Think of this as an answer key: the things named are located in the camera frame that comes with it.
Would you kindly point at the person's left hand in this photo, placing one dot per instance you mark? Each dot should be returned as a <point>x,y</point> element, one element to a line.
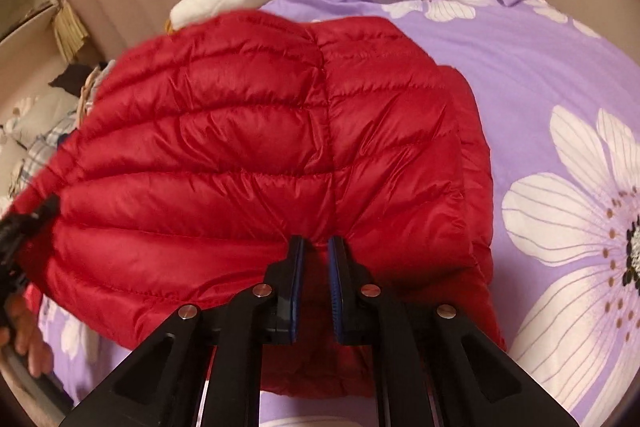
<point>28,339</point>

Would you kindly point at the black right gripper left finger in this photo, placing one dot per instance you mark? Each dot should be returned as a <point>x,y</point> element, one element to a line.
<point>265,314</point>

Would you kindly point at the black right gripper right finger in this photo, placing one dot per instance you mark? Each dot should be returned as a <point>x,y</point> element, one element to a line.
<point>365,316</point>

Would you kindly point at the white wall shelf unit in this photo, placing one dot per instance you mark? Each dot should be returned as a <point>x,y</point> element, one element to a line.
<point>29,53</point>

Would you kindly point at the plaid grey pillow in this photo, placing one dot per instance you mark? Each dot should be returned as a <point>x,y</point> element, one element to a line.
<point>40,152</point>

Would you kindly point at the red quilted down jacket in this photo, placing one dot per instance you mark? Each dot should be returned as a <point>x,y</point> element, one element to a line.
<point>207,149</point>

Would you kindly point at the purple floral duvet cover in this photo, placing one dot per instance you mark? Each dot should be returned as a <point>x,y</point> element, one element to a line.
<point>559,109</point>

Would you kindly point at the yellow curtain tassel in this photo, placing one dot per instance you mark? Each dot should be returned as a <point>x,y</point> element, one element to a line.
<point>69,32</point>

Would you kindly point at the beige pillow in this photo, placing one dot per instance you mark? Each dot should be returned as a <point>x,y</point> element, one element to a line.
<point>36,115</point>

